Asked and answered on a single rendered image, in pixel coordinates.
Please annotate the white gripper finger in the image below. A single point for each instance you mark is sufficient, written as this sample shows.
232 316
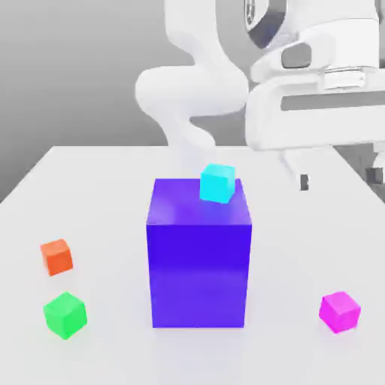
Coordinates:
303 182
376 174

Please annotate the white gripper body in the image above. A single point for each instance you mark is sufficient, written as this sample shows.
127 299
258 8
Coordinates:
315 126

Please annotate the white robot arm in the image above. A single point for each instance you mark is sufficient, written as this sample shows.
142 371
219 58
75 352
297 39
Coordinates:
192 90

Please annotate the small cyan cube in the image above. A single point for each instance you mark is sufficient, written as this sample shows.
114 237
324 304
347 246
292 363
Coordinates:
216 185

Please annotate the small magenta cube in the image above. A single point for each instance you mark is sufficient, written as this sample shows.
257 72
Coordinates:
340 312

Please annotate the small orange cube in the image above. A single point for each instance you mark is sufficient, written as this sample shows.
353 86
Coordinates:
57 258

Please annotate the small green cube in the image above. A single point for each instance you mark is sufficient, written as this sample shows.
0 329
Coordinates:
64 315

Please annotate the large purple box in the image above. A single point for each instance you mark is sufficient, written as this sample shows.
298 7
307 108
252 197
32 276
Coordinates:
198 270

